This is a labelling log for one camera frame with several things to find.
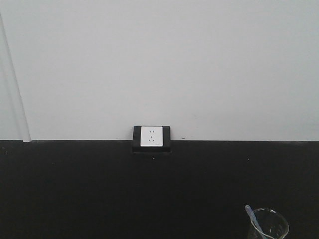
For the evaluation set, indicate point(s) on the clear glass beaker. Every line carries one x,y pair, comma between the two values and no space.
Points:
271,225

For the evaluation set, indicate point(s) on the white wall power socket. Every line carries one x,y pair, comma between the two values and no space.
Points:
151,136

